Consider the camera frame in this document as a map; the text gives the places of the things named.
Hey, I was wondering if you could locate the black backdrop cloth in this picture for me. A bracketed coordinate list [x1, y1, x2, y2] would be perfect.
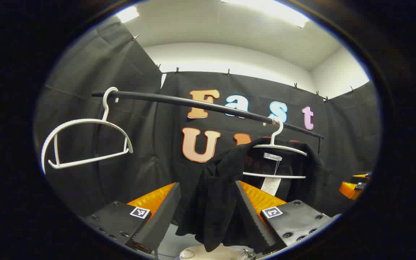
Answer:
[35, 16, 381, 221]

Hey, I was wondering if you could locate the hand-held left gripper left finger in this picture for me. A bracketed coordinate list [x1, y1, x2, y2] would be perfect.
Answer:
[83, 182, 182, 253]

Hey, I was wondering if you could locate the white plastic clothes hanger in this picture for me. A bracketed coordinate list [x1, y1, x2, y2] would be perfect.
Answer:
[41, 87, 133, 174]
[242, 117, 308, 180]

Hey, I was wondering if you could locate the black knit garment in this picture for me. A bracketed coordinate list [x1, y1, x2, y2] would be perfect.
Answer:
[175, 136, 329, 253]

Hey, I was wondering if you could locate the black metal clothes rack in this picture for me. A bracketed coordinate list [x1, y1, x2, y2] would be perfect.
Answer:
[92, 90, 325, 156]

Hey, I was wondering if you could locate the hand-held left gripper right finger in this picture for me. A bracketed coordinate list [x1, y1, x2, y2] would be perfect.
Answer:
[234, 180, 342, 255]

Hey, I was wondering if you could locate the ceiling light panel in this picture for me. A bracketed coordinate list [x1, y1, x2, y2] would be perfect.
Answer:
[221, 0, 309, 29]
[116, 5, 140, 24]

